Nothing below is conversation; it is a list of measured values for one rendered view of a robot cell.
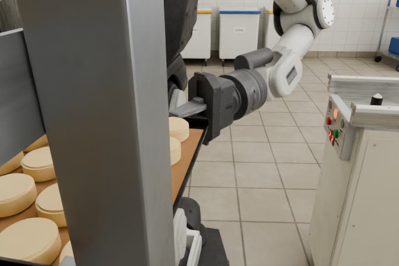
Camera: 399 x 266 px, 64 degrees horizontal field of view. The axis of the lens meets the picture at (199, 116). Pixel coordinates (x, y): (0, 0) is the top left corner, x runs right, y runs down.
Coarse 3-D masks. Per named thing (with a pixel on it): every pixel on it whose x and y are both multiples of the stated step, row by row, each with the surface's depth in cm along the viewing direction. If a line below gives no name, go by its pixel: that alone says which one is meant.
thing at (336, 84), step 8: (328, 80) 121; (336, 80) 118; (344, 80) 118; (352, 80) 117; (360, 80) 117; (368, 80) 117; (376, 80) 116; (384, 80) 116; (392, 80) 115; (328, 88) 121; (336, 88) 119; (344, 88) 119; (352, 88) 119; (360, 88) 118; (368, 88) 118; (376, 88) 118; (384, 88) 117; (392, 88) 117
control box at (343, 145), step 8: (336, 96) 117; (336, 104) 110; (344, 104) 110; (328, 112) 119; (344, 112) 104; (336, 120) 109; (344, 120) 101; (328, 128) 118; (336, 128) 109; (344, 128) 100; (352, 128) 99; (328, 136) 116; (344, 136) 100; (352, 136) 100; (336, 144) 108; (344, 144) 101; (352, 144) 101; (336, 152) 107; (344, 152) 102
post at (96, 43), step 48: (48, 0) 8; (96, 0) 7; (144, 0) 8; (48, 48) 8; (96, 48) 8; (144, 48) 9; (48, 96) 9; (96, 96) 9; (144, 96) 9; (96, 144) 9; (144, 144) 9; (96, 192) 10; (144, 192) 10; (96, 240) 11; (144, 240) 10
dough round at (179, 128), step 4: (172, 120) 46; (176, 120) 46; (180, 120) 46; (184, 120) 46; (172, 124) 45; (176, 124) 45; (180, 124) 45; (184, 124) 45; (188, 124) 46; (172, 128) 44; (176, 128) 44; (180, 128) 44; (184, 128) 44; (188, 128) 45; (172, 132) 43; (176, 132) 43; (180, 132) 44; (184, 132) 44; (188, 132) 46; (172, 136) 43; (176, 136) 44; (180, 136) 44; (184, 136) 44; (188, 136) 46; (180, 140) 44
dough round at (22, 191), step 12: (0, 180) 33; (12, 180) 33; (24, 180) 33; (0, 192) 31; (12, 192) 31; (24, 192) 32; (36, 192) 34; (0, 204) 30; (12, 204) 31; (24, 204) 32; (0, 216) 31
